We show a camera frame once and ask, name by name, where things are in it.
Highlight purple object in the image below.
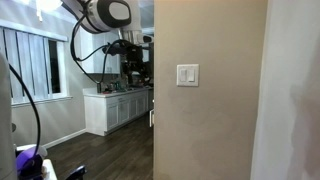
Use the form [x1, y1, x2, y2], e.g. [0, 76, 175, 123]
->
[15, 145, 45, 180]

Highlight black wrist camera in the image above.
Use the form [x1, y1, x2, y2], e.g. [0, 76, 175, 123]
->
[101, 40, 144, 62]

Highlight white lower kitchen cabinets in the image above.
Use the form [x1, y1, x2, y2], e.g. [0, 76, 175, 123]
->
[82, 87, 155, 137]

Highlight dark countertop items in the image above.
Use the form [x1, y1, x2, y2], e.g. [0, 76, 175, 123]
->
[96, 79, 134, 94]

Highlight window with vertical blinds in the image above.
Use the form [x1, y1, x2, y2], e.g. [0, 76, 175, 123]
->
[0, 19, 74, 107]

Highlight black chair part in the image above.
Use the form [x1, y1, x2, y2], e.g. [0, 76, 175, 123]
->
[64, 165, 88, 180]

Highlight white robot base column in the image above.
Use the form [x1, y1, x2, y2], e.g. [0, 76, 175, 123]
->
[0, 53, 18, 180]

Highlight thick black cable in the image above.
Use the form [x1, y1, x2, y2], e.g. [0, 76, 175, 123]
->
[7, 63, 42, 158]

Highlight white double light switch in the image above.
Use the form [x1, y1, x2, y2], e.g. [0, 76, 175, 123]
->
[176, 63, 200, 88]

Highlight bright ceiling light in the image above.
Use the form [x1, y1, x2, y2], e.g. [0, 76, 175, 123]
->
[19, 0, 64, 22]

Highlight white upper kitchen cabinets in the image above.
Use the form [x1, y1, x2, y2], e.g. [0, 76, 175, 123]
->
[79, 27, 122, 75]

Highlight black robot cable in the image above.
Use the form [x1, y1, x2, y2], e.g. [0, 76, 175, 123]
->
[69, 13, 123, 85]

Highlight white kitchen cabinets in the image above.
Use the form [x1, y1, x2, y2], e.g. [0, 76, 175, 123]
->
[79, 27, 122, 75]
[82, 87, 155, 137]

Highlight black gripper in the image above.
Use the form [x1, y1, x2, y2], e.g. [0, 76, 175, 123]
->
[120, 59, 155, 86]

